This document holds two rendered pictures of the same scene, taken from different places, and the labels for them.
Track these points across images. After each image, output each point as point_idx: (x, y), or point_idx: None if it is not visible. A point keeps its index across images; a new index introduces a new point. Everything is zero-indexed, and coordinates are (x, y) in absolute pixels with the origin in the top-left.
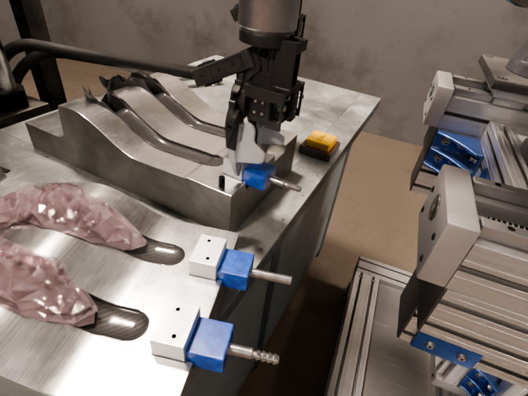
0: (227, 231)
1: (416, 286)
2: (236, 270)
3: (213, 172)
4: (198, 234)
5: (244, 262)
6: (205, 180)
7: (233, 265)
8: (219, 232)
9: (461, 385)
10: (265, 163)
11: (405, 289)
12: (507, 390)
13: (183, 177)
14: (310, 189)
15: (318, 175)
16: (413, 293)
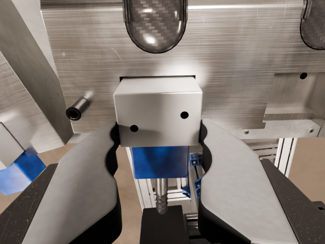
0: (53, 132)
1: (162, 242)
2: (0, 185)
3: (109, 56)
4: (12, 103)
5: (16, 186)
6: (70, 62)
7: (2, 179)
8: (42, 125)
9: (201, 176)
10: (184, 158)
11: (178, 217)
12: (196, 205)
13: (39, 0)
14: (267, 135)
15: (313, 131)
16: (158, 237)
